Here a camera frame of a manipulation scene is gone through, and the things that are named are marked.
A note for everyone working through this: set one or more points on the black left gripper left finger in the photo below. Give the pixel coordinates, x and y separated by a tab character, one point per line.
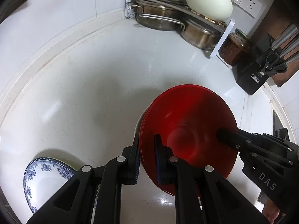
93	195

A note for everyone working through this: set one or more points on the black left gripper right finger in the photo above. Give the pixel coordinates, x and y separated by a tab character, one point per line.
202	195

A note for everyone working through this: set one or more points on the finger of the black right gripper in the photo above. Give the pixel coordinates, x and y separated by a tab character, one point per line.
242	141
281	134

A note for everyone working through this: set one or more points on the red and black bowl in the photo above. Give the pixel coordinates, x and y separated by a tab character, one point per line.
187	118

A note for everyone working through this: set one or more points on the large blue floral plate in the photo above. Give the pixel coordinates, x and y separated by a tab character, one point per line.
42	178

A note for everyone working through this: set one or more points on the black kitchen scissors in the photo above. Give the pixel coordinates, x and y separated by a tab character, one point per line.
271	64

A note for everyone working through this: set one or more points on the person's right hand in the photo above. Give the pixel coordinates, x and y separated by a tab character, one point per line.
270	211

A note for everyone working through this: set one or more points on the wooden cutting board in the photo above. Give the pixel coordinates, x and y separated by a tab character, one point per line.
281	78

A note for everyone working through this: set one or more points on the black knife block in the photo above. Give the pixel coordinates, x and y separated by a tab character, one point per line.
255	67

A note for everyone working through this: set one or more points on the glass jar with dark contents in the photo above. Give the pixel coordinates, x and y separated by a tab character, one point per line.
236	45

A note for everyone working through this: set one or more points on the steel pan left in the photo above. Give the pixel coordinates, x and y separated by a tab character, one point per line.
155	16

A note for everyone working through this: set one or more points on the white corner shelf rack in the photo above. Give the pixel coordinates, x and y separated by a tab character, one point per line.
221	27

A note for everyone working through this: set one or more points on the white wall socket panel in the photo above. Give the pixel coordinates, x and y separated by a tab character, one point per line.
252	7

